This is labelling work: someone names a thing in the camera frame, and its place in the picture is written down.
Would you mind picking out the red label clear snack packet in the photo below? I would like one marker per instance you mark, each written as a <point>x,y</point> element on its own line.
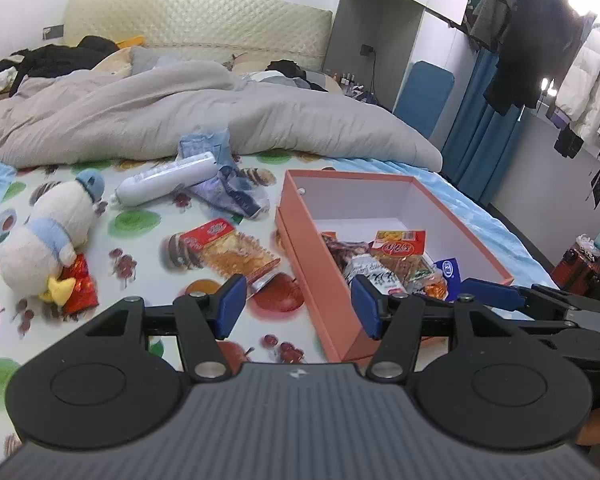
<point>230,252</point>

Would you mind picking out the black clothes pile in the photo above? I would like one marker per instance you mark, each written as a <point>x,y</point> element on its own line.
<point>55,60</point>

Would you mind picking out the red suitcase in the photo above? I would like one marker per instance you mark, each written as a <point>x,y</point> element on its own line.
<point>580,266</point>

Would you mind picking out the blue white snack packet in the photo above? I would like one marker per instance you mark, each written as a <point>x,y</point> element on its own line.
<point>447,270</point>

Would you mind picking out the white plush duck toy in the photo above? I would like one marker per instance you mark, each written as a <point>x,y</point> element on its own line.
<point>45,230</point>

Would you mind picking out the black wall plug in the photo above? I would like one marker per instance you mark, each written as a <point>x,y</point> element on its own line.
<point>367,50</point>

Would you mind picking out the grey duvet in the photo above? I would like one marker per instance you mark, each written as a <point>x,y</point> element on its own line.
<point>205,115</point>

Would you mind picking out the crumpled navy white wrapper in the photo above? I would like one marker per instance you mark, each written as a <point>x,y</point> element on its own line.
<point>235,195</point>

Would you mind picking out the white snack pouch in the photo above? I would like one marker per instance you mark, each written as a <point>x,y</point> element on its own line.
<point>375,272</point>

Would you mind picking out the light blue star blanket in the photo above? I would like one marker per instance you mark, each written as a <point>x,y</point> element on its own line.
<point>480,215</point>

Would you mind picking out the grey wall socket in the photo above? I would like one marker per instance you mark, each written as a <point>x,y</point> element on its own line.
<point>52,32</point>

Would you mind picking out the peach pillow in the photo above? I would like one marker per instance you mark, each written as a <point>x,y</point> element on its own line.
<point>112,65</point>

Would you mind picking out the white tube bottle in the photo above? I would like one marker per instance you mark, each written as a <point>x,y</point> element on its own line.
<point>165,177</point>

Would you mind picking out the fruit print mat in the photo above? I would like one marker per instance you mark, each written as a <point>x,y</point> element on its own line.
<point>145,280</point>

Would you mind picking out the black coat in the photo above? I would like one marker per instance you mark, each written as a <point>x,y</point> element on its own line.
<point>535,45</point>

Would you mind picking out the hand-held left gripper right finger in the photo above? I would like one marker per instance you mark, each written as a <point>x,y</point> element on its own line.
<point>365,310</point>

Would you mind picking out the orange cardboard box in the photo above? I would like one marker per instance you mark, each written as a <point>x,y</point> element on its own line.
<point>320,300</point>

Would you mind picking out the beige quilted headboard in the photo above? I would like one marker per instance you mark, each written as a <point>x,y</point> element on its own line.
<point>205,20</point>

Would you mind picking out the light blue plastic bag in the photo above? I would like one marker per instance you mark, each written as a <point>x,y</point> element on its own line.
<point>205,142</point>

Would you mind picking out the yellow cloth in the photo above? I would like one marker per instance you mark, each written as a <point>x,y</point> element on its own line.
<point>132,42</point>

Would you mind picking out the beige patterned pillow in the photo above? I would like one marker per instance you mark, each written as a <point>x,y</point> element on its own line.
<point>245,62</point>

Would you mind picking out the bright red snack packet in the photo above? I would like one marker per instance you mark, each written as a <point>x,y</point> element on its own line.
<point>82,287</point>

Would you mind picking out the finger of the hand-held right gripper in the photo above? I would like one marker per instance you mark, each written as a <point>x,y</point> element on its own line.
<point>550,326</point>
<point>495,294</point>

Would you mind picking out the white cloth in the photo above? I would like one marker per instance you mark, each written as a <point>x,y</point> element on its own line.
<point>2,79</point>

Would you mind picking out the grey striped jacket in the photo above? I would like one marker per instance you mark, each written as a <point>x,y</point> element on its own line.
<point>497,5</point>

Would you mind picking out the grey white garment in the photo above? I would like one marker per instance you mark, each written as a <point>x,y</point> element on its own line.
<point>267,79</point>

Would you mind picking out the group of small bottles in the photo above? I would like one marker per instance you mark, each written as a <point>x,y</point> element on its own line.
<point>350,80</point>

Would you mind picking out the orange red logo snack packet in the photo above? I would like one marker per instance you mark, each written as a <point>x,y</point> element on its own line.
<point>397,249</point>

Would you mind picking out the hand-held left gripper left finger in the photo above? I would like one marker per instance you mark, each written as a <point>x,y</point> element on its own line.
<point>232,305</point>

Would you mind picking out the small black garment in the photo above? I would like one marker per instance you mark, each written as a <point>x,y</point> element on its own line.
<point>567,142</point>

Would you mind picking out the white puffer jacket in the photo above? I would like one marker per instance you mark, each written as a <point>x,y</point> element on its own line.
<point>587,80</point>

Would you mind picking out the blue curtain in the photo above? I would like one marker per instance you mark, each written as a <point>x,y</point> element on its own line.
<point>480,135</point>

